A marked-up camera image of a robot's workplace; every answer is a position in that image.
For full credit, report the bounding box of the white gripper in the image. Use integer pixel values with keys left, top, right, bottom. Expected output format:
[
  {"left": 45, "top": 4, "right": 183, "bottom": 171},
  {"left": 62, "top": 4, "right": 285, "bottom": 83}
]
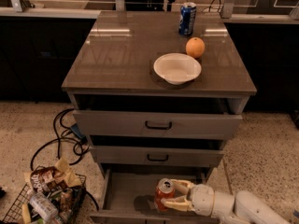
[{"left": 161, "top": 179, "right": 215, "bottom": 217}]

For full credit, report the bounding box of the red coke can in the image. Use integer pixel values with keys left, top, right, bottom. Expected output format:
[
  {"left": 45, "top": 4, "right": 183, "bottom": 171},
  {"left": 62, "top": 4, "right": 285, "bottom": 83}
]
[{"left": 154, "top": 178, "right": 175, "bottom": 211}]

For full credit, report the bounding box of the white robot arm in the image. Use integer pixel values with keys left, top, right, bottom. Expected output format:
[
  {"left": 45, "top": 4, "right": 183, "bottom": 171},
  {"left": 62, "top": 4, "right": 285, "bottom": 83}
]
[{"left": 155, "top": 178, "right": 291, "bottom": 224}]

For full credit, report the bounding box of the bottom grey drawer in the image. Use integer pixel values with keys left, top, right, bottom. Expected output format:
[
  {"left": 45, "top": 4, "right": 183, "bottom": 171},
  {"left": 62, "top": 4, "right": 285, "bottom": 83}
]
[{"left": 90, "top": 169, "right": 220, "bottom": 224}]

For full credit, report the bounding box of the grey drawer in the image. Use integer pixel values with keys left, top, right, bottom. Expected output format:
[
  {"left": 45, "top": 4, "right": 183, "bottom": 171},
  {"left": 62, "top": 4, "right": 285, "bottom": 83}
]
[
  {"left": 73, "top": 110, "right": 242, "bottom": 140},
  {"left": 90, "top": 169, "right": 220, "bottom": 224},
  {"left": 91, "top": 146, "right": 223, "bottom": 167}
]

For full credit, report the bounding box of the middle grey drawer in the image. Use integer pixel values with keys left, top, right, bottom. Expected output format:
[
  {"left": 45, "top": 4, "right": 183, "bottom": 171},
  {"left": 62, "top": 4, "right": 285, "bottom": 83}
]
[{"left": 91, "top": 146, "right": 223, "bottom": 167}]

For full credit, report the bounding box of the grey drawer cabinet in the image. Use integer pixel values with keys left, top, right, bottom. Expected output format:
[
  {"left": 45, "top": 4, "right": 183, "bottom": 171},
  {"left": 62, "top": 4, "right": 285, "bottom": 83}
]
[{"left": 63, "top": 11, "right": 256, "bottom": 224}]

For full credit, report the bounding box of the top grey drawer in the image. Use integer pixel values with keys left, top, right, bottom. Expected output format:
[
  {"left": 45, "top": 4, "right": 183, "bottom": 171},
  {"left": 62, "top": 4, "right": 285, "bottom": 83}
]
[{"left": 73, "top": 110, "right": 242, "bottom": 140}]

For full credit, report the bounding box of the blue pepsi can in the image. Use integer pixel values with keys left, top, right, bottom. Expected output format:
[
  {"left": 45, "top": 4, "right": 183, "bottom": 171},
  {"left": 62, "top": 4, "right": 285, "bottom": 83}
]
[{"left": 178, "top": 2, "right": 197, "bottom": 36}]

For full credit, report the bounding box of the white paper bowl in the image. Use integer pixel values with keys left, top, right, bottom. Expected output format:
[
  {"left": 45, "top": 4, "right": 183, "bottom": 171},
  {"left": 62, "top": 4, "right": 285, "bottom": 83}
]
[{"left": 153, "top": 53, "right": 202, "bottom": 85}]

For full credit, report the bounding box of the brown snack bag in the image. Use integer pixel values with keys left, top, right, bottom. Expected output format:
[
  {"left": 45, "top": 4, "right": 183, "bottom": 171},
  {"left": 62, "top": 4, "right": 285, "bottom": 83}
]
[{"left": 24, "top": 157, "right": 82, "bottom": 192}]

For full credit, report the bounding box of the clear plastic bottle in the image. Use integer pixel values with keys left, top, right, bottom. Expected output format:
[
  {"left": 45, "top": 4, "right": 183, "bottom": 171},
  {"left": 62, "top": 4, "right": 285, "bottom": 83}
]
[{"left": 27, "top": 189, "right": 58, "bottom": 222}]

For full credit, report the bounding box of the orange fruit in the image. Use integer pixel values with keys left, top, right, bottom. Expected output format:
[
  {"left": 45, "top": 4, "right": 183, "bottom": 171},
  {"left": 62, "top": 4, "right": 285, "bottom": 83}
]
[{"left": 186, "top": 37, "right": 206, "bottom": 59}]

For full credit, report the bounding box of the black floor cable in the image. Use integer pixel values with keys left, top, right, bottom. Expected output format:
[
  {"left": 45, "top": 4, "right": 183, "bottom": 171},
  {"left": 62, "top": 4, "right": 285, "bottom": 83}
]
[{"left": 29, "top": 107, "right": 100, "bottom": 211}]

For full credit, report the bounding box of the black wire basket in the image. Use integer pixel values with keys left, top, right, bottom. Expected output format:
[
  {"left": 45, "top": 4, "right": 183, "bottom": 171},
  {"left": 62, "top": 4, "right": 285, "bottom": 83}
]
[{"left": 3, "top": 173, "right": 86, "bottom": 224}]

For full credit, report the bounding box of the black cable behind cabinet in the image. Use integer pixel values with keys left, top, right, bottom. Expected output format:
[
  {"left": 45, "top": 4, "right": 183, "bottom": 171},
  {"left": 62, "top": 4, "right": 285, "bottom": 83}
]
[{"left": 202, "top": 0, "right": 223, "bottom": 13}]

